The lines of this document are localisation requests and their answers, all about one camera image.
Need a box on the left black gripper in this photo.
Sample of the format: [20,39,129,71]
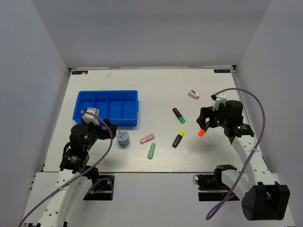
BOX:
[81,116,118,151]

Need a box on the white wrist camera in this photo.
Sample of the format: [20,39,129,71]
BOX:
[81,107,99,126]
[211,93,227,111]

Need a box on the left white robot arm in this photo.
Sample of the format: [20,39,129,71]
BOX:
[19,119,118,227]

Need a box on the left black corner label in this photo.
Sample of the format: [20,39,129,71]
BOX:
[71,70,88,75]

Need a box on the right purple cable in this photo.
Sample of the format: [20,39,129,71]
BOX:
[205,87,266,220]

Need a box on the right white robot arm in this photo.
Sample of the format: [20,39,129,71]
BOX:
[196,100,290,221]

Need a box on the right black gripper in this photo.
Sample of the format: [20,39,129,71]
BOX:
[196,102,229,129]

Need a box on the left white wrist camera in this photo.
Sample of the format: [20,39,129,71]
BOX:
[81,107,99,126]

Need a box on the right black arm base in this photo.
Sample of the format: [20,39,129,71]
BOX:
[193,165,237,201]

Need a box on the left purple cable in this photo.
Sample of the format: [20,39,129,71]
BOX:
[18,113,114,227]

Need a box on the purple cable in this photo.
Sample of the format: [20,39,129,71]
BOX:
[18,113,114,227]
[205,87,266,220]

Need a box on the orange cap black highlighter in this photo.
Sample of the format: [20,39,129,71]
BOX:
[198,127,208,137]

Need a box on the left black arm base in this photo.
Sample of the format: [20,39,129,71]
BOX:
[83,175,115,201]

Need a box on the right black corner label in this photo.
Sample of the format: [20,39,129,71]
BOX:
[214,69,231,73]

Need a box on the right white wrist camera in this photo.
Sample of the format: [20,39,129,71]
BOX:
[211,93,227,111]

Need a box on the blue compartment tray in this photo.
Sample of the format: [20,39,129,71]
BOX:
[72,90,139,127]

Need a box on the yellow cap black highlighter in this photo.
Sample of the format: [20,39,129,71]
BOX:
[172,130,185,148]

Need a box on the pink correction tape pen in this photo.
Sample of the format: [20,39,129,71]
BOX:
[140,133,155,145]

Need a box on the black corner label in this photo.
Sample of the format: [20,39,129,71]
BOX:
[214,69,231,73]
[71,70,88,75]

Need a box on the green cap black highlighter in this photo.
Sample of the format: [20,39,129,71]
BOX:
[172,108,186,124]

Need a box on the mint green correction pen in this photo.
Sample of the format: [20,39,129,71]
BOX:
[147,143,156,159]

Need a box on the blue patterned tape roll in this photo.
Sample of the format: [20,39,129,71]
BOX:
[116,130,130,147]

